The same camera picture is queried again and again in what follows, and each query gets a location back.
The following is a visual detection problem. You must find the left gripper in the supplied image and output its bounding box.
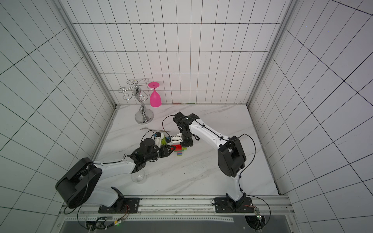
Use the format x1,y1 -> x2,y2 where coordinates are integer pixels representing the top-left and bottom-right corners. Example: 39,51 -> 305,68
146,145 -> 176,161

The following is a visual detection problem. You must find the red lego brick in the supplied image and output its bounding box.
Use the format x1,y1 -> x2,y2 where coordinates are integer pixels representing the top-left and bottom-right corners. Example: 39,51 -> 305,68
175,145 -> 183,151

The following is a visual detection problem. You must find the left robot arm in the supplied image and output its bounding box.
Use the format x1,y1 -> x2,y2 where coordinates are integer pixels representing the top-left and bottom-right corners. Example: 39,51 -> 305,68
55,138 -> 176,213

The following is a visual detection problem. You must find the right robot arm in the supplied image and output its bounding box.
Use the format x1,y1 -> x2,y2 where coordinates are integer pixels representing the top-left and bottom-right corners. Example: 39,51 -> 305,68
173,112 -> 247,212

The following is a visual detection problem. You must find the clear glass cup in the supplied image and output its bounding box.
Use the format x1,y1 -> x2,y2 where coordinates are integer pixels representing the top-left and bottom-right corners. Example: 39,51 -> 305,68
131,170 -> 146,184

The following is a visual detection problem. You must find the silver glass holder stand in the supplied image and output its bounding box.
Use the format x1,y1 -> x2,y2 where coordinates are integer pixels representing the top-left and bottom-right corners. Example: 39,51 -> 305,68
118,78 -> 154,125

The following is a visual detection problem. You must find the pink plastic wine glass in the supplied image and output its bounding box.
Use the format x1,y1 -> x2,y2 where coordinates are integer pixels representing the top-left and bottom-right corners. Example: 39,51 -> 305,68
148,82 -> 162,107

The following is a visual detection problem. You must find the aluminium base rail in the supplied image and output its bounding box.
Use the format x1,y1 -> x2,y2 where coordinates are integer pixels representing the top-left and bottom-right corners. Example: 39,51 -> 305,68
58,196 -> 295,224

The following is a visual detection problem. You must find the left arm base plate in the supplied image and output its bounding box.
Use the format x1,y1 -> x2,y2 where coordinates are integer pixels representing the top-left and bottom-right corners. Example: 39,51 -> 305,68
98,197 -> 140,214

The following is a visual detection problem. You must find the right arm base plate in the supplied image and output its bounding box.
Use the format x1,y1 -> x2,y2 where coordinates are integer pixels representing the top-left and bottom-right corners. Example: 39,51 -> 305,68
212,197 -> 254,214

